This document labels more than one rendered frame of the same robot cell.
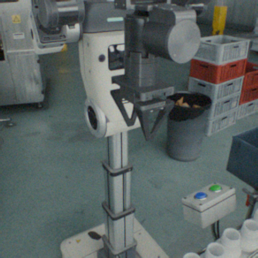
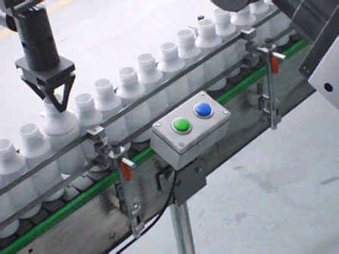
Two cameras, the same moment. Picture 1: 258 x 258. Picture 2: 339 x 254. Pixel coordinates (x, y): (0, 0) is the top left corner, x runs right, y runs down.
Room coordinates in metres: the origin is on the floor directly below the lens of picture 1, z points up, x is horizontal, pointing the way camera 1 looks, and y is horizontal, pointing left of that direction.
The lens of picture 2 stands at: (1.64, -0.40, 1.87)
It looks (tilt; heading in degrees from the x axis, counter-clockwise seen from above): 36 degrees down; 173
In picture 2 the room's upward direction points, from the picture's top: 10 degrees counter-clockwise
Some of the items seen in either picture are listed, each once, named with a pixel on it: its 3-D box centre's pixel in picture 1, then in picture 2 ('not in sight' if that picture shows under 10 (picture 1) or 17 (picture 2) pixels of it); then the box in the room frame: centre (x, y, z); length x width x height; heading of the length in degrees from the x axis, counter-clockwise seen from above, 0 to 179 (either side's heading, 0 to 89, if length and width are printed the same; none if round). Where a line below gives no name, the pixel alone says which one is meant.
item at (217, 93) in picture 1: (215, 84); not in sight; (3.20, -1.08, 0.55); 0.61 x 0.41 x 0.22; 129
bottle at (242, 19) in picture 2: not in sight; (244, 32); (0.27, -0.02, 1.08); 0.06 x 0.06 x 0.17
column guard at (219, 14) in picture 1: (219, 21); not in sight; (10.51, -3.34, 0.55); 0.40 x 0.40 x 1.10; 32
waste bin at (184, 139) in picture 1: (185, 127); not in sight; (2.50, -0.59, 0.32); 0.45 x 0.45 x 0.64
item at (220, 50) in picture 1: (220, 48); not in sight; (3.20, -1.08, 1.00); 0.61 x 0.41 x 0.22; 129
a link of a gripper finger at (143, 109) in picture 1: (145, 113); not in sight; (0.43, -0.03, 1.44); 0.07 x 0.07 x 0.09; 32
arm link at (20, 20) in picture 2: not in sight; (30, 22); (0.54, -0.47, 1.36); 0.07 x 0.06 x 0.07; 31
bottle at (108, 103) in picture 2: not in sight; (110, 116); (0.48, -0.38, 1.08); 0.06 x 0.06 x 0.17
